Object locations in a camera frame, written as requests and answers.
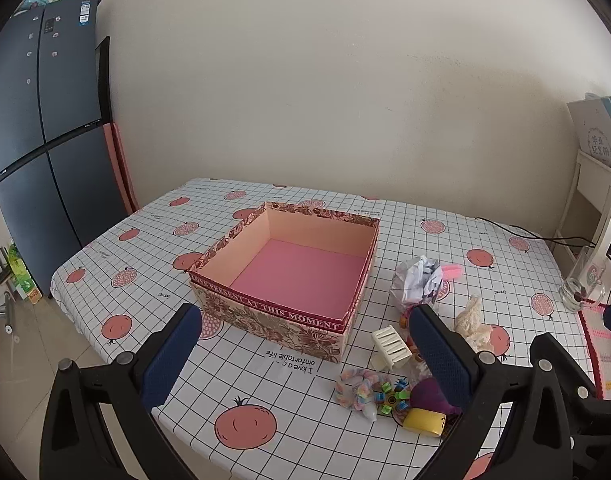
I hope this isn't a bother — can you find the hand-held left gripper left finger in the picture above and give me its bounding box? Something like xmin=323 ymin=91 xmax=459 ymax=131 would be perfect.
xmin=39 ymin=302 xmax=203 ymax=480

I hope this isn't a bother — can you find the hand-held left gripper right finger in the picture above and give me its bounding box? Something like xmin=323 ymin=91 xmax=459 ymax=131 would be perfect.
xmin=408 ymin=304 xmax=576 ymax=480

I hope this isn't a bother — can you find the cream lace cloth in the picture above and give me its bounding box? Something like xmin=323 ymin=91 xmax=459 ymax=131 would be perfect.
xmin=454 ymin=294 xmax=496 ymax=353

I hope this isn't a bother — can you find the small white plastic rack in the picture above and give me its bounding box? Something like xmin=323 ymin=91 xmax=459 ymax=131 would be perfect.
xmin=371 ymin=326 xmax=413 ymax=368

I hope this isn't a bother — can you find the paper ball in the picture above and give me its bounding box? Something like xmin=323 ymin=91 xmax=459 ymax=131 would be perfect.
xmin=390 ymin=255 xmax=449 ymax=308

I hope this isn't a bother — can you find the colourful block toy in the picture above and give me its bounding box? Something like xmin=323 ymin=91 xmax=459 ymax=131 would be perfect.
xmin=375 ymin=380 xmax=411 ymax=416

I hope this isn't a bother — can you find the yellow plastic cylinder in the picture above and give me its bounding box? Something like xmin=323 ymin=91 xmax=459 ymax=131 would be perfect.
xmin=403 ymin=407 xmax=449 ymax=436

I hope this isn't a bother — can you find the pastel bead bracelet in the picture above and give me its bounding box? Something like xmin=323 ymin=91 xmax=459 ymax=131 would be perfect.
xmin=335 ymin=367 xmax=381 ymax=411

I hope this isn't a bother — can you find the floral cardboard box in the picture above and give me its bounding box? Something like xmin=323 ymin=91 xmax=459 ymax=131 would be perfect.
xmin=188 ymin=201 xmax=381 ymax=363

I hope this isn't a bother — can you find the desktop with fruit-print tablecloth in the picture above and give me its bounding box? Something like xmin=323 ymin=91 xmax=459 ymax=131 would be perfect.
xmin=52 ymin=178 xmax=606 ymax=480

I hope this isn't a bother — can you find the pink crochet mat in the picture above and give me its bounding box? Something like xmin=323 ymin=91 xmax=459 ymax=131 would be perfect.
xmin=578 ymin=302 xmax=611 ymax=401

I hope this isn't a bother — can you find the glass mug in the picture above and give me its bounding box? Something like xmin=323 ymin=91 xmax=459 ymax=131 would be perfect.
xmin=559 ymin=246 xmax=609 ymax=311

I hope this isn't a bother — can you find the white shelf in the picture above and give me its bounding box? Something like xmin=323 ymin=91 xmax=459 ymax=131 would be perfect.
xmin=555 ymin=149 xmax=611 ymax=271

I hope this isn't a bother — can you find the green carton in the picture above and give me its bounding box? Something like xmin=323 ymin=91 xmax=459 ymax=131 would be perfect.
xmin=8 ymin=242 xmax=41 ymax=306

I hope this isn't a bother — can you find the pink board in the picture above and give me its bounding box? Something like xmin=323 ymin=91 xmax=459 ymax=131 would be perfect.
xmin=102 ymin=122 xmax=140 ymax=216

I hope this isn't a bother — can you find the dark grey refrigerator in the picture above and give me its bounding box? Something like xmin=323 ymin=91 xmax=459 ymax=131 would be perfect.
xmin=0 ymin=0 xmax=123 ymax=296

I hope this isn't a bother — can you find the black board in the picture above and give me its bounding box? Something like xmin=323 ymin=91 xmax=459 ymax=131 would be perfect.
xmin=94 ymin=36 xmax=136 ymax=213

